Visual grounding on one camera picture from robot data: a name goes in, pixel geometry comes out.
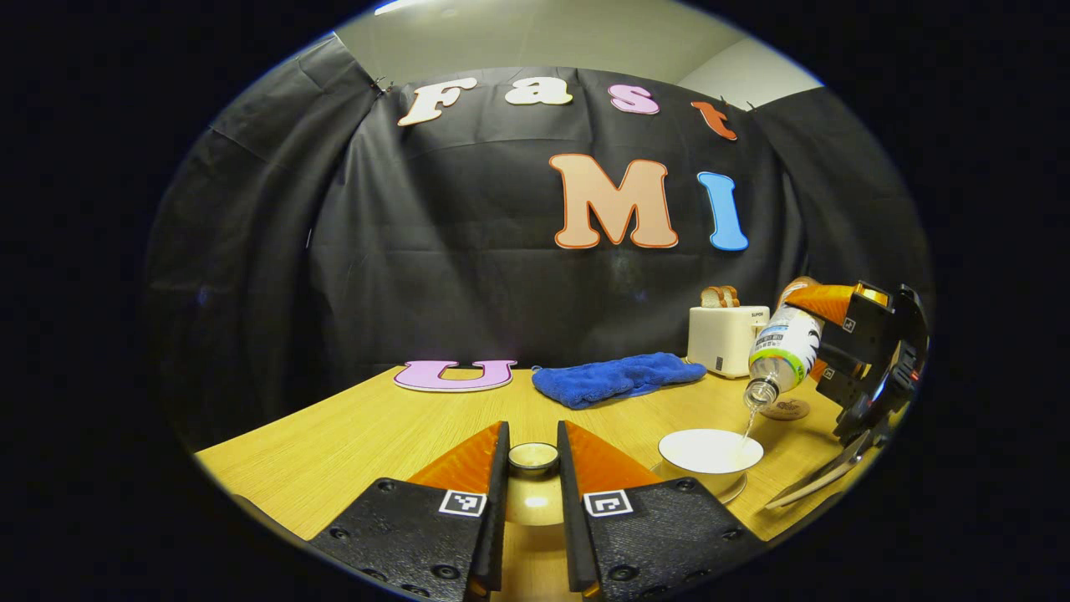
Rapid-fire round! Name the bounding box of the orange drink water bottle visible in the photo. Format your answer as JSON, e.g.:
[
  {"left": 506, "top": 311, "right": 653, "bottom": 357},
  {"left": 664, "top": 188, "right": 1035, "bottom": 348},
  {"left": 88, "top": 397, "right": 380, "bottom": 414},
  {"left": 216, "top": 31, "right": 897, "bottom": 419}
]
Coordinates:
[{"left": 743, "top": 278, "right": 837, "bottom": 411}]

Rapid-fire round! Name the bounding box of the purple foam cutout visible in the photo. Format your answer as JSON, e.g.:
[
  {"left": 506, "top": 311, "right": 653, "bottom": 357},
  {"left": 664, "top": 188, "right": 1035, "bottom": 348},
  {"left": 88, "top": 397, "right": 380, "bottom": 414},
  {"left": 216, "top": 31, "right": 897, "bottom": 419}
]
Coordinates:
[{"left": 393, "top": 360, "right": 518, "bottom": 394}]

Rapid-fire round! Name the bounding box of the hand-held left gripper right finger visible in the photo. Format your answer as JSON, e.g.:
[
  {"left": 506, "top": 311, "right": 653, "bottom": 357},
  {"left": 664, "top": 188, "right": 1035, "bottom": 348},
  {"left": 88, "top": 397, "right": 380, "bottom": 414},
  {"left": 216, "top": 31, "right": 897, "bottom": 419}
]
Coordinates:
[{"left": 557, "top": 421, "right": 766, "bottom": 601}]

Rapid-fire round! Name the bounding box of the white saucer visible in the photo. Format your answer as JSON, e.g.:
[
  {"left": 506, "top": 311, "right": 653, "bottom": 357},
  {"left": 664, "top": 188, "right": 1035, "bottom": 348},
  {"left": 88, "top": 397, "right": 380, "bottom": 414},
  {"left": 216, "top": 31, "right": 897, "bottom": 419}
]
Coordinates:
[{"left": 650, "top": 460, "right": 749, "bottom": 505}]

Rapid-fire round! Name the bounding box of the white teacup lid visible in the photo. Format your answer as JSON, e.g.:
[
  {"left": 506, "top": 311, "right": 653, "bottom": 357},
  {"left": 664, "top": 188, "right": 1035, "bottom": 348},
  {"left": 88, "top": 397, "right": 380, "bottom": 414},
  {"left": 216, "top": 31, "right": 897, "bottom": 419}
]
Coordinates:
[{"left": 502, "top": 441, "right": 571, "bottom": 528}]

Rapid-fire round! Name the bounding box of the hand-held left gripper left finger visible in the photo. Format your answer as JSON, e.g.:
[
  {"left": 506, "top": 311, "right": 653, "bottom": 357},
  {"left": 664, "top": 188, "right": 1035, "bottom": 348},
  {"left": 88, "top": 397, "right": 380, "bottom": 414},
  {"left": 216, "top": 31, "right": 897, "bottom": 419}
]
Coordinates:
[{"left": 308, "top": 421, "right": 511, "bottom": 601}]

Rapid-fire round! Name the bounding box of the black backdrop cloth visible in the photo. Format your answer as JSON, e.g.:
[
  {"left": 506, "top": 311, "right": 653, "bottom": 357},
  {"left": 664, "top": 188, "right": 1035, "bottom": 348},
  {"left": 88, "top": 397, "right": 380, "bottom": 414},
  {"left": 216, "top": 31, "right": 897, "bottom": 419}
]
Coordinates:
[{"left": 142, "top": 33, "right": 933, "bottom": 452}]

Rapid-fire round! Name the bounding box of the white toaster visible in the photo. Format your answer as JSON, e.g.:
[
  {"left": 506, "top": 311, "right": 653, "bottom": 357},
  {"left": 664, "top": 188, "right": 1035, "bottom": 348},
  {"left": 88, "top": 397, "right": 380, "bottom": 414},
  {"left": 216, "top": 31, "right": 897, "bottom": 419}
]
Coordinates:
[{"left": 687, "top": 305, "right": 771, "bottom": 380}]

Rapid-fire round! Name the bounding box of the blue towel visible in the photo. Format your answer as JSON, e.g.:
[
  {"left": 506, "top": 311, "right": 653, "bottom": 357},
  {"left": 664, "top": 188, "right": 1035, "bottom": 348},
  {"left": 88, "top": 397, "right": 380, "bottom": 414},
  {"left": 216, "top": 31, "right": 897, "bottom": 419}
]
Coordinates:
[{"left": 532, "top": 352, "right": 707, "bottom": 411}]

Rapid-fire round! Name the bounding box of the white teacup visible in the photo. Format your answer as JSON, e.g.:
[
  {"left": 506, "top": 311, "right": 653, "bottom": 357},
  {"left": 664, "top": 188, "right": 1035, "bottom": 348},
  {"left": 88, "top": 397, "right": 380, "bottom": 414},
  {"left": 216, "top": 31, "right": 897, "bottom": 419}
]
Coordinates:
[{"left": 658, "top": 429, "right": 764, "bottom": 496}]

